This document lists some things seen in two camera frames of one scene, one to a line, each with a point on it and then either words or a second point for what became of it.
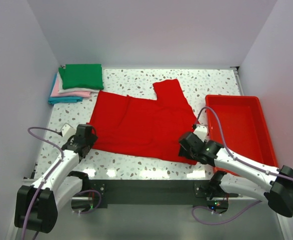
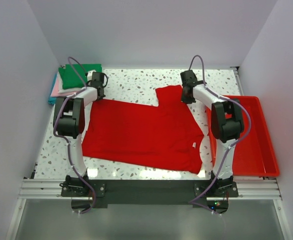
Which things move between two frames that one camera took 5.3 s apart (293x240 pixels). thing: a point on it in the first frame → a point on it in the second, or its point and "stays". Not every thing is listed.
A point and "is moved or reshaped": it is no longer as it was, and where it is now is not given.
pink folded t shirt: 55,92 stays
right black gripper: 182,152 → 185,100
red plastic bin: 245,130 stays
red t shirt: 155,128 is moved or reshaped
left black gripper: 93,138 → 103,96
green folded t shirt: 83,76 stays
